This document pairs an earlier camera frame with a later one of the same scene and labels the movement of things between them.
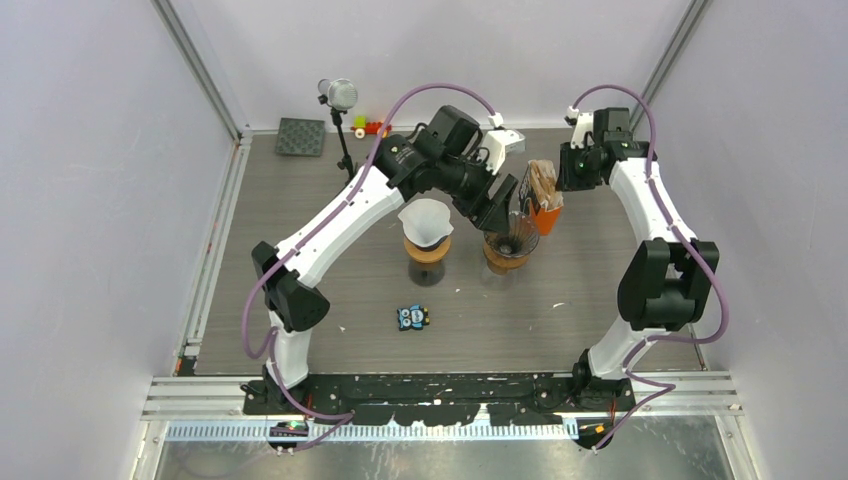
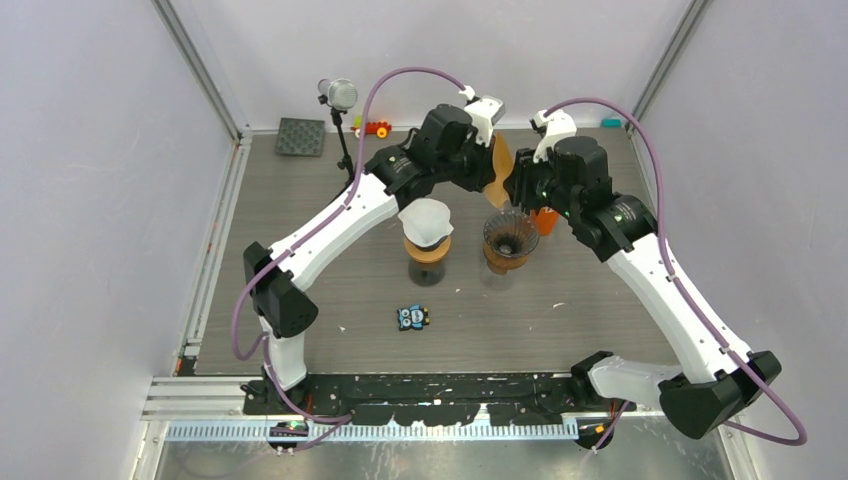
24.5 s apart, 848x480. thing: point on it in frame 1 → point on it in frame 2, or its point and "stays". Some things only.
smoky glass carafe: x=426 y=274 stays
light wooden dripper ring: x=427 y=257 stays
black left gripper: x=498 y=219 → x=486 y=172
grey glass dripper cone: x=522 y=237 stays
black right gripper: x=567 y=180 → x=519 y=180
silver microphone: x=340 y=95 stays
